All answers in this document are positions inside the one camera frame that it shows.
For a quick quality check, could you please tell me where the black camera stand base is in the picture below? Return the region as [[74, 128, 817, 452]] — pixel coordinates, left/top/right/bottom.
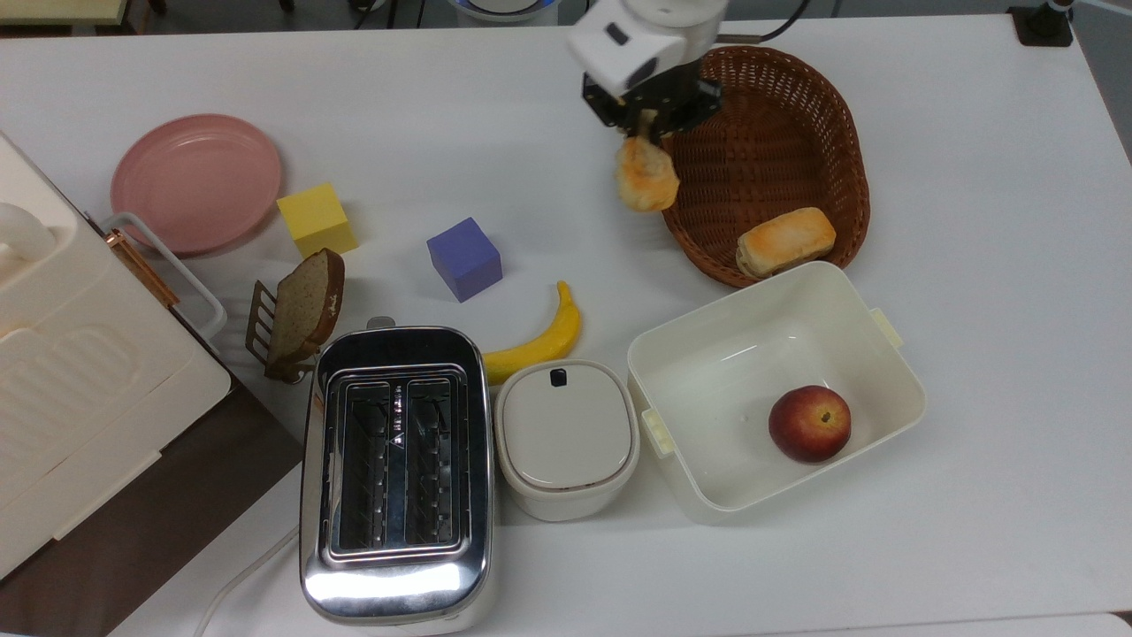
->
[[1008, 0, 1076, 48]]

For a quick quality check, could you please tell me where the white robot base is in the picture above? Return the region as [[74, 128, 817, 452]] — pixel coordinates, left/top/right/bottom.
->
[[447, 0, 560, 23]]

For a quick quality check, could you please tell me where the pale yellow side table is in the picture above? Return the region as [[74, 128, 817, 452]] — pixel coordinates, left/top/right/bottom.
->
[[0, 0, 125, 26]]

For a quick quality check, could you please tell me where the short golden bread roll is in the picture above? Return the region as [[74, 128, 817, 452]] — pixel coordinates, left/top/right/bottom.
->
[[736, 207, 838, 279]]

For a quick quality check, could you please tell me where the brown wicker basket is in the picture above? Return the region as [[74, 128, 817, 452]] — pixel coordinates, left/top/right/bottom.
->
[[659, 46, 872, 290]]

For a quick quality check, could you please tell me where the white lidded container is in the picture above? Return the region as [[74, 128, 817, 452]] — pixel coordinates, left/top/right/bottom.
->
[[493, 358, 641, 523]]

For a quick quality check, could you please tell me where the pink plate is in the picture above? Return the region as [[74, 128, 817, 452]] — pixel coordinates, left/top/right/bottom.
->
[[111, 113, 284, 257]]

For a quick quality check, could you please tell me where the purple foam cube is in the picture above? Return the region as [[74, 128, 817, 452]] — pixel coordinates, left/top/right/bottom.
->
[[426, 217, 503, 303]]

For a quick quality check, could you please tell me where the white plastic bin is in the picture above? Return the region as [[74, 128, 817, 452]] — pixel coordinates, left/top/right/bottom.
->
[[626, 261, 928, 526]]

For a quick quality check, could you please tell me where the brown bread slice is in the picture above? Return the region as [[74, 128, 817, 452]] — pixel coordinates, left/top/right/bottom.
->
[[265, 248, 346, 368]]

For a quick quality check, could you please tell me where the long golden bread stick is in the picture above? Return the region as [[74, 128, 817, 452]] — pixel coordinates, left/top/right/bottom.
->
[[616, 110, 681, 213]]

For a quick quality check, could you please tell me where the yellow foam cube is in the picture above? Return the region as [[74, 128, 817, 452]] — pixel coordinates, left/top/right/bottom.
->
[[276, 183, 359, 259]]

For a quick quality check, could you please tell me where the yellow banana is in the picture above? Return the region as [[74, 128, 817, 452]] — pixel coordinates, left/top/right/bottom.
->
[[482, 280, 583, 386]]

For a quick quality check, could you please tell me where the silver two-slot toaster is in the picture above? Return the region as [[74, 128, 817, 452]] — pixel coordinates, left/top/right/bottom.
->
[[299, 317, 496, 636]]

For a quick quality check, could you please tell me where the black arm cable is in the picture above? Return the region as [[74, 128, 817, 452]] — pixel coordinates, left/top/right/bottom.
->
[[716, 0, 811, 44]]

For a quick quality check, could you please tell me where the white toaster cable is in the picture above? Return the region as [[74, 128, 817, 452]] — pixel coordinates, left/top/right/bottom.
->
[[193, 526, 302, 637]]

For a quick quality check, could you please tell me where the red apple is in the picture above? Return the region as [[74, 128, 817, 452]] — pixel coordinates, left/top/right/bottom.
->
[[768, 385, 853, 464]]

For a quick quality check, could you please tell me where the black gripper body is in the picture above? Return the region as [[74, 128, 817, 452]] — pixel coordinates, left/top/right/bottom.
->
[[581, 71, 723, 135]]

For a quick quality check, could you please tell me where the white oven appliance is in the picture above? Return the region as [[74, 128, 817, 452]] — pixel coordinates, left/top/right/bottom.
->
[[0, 131, 306, 637]]

